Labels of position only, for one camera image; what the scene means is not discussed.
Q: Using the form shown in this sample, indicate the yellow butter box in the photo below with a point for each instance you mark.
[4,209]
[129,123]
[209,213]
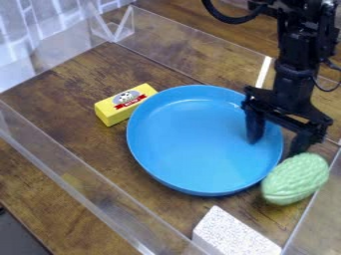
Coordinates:
[117,108]

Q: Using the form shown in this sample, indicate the green bumpy gourd toy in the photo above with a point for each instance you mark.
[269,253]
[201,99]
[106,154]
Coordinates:
[297,177]

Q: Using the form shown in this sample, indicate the blue round tray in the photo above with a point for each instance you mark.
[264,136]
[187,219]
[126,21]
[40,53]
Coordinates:
[186,137]

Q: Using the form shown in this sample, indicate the white speckled foam block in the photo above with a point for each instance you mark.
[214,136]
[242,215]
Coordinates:
[222,235]

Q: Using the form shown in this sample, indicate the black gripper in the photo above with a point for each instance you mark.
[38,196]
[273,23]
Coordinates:
[293,113]

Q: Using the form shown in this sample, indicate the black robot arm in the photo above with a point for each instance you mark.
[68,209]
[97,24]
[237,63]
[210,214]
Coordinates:
[306,41]

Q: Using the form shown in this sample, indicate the clear acrylic enclosure wall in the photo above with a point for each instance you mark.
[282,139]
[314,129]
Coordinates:
[70,179]

